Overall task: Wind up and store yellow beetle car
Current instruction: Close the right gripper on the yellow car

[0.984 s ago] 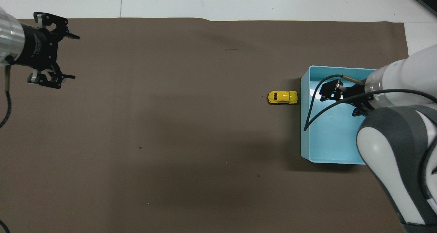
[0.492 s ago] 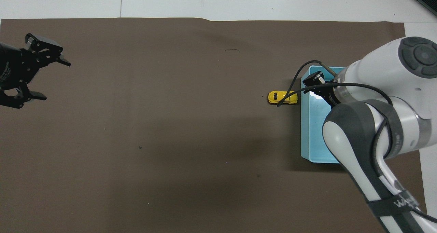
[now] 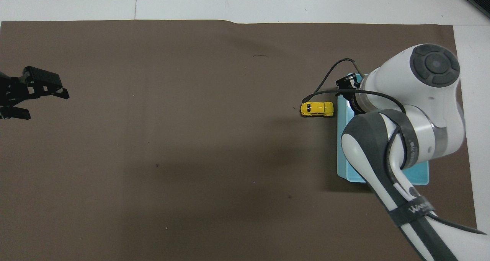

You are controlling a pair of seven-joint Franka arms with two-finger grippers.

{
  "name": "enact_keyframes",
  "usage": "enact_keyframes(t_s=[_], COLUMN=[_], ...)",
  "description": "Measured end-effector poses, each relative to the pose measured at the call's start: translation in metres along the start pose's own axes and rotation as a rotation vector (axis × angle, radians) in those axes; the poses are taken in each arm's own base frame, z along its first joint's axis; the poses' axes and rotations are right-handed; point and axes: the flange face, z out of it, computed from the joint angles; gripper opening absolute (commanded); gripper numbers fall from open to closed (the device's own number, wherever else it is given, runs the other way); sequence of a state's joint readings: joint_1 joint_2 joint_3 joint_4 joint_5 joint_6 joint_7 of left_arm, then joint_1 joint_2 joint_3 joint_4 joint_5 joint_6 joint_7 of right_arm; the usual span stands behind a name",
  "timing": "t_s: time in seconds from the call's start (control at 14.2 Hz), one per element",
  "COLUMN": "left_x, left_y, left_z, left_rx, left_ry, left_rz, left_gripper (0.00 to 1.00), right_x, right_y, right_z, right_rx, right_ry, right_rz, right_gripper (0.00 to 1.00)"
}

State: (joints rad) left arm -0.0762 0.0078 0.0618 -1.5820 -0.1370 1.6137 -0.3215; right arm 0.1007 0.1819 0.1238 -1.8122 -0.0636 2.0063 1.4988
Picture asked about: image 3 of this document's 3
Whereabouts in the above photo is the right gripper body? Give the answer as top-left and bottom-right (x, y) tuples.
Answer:
(336, 73), (364, 115)

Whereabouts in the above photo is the yellow toy beetle car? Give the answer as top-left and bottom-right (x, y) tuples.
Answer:
(300, 101), (334, 118)

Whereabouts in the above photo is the light blue plastic tray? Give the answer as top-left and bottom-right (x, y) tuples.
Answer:
(337, 74), (430, 186)

